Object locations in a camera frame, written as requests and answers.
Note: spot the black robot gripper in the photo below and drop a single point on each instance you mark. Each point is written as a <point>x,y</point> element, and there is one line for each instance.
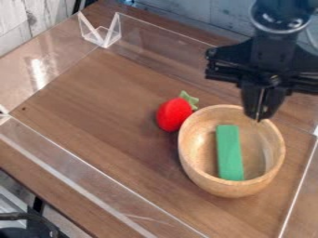
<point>270,61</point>

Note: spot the green rectangular block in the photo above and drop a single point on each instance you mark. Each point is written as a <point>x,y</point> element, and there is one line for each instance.
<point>230,164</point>

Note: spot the brown wooden bowl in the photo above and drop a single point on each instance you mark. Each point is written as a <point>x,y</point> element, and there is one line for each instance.
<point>262,150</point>

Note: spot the red toy strawberry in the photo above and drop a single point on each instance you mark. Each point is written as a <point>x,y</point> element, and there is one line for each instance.
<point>174,111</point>

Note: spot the clear acrylic front barrier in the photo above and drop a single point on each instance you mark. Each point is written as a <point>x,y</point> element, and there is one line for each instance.
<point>100,204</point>

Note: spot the black clamp with screw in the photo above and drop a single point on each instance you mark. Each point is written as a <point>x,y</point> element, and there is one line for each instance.
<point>40,225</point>

